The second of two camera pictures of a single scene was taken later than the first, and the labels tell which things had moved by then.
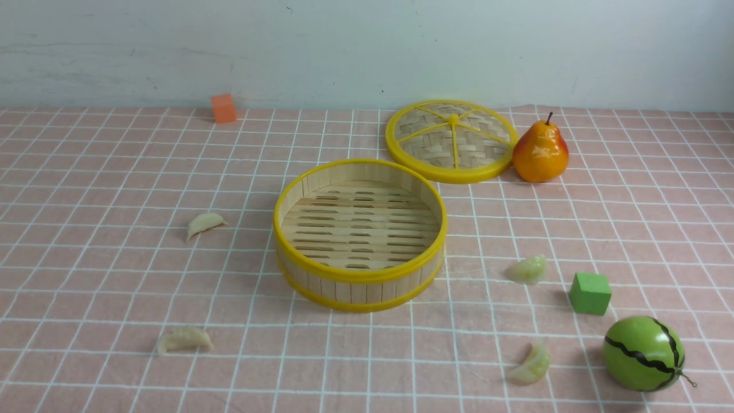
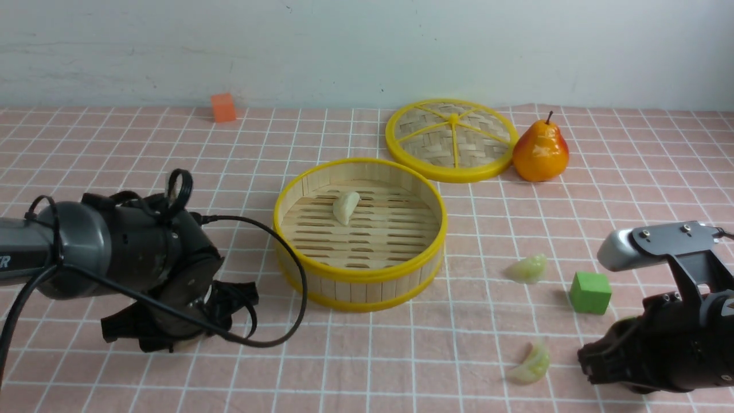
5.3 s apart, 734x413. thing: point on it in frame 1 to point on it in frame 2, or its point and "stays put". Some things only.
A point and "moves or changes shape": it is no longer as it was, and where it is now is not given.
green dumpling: (534, 370) stays put
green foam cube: (590, 293) stays put
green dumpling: (529, 271) stays put
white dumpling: (204, 221) moves or changes shape
